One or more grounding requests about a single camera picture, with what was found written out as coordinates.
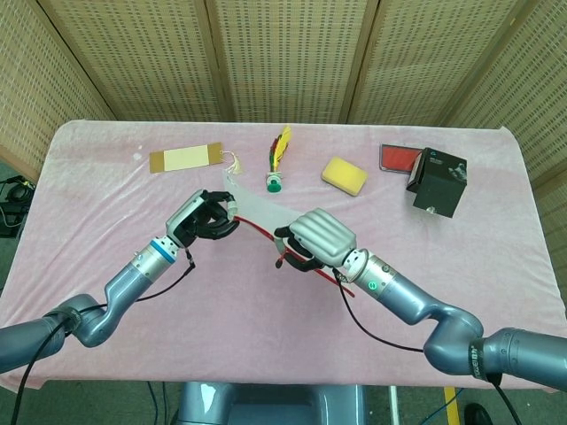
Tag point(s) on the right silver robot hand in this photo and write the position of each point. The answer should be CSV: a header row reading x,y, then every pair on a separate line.
x,y
323,237

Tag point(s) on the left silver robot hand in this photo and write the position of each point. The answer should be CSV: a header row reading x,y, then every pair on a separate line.
x,y
186,217

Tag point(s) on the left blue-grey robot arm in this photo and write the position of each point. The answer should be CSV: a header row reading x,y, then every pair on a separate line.
x,y
146,270

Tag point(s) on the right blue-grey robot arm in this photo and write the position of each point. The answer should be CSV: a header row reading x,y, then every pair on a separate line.
x,y
416,301

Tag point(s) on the gold cream bookmark with tassel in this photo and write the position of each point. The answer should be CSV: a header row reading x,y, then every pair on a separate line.
x,y
186,158

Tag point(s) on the yellow sponge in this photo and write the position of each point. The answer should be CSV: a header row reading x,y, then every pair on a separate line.
x,y
343,175

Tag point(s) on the feather shuttlecock with green base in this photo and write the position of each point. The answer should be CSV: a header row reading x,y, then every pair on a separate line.
x,y
274,186

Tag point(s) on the pink tablecloth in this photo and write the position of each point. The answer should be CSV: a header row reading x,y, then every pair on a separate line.
x,y
221,319

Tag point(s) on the red ink pad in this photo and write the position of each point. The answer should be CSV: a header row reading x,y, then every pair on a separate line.
x,y
398,157

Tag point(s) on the black cardboard box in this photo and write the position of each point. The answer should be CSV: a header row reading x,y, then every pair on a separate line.
x,y
440,186

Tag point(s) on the blue-grey robot torso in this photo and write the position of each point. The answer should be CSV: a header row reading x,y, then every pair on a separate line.
x,y
266,405

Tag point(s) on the woven folding screen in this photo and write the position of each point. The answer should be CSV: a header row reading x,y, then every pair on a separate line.
x,y
288,57

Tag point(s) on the white table leg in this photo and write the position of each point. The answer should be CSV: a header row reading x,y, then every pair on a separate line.
x,y
392,407

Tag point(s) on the yellow floor tape strip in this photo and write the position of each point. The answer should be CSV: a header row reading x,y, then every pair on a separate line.
x,y
452,409

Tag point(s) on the black caster wheel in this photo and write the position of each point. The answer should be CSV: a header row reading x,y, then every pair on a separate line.
x,y
478,415

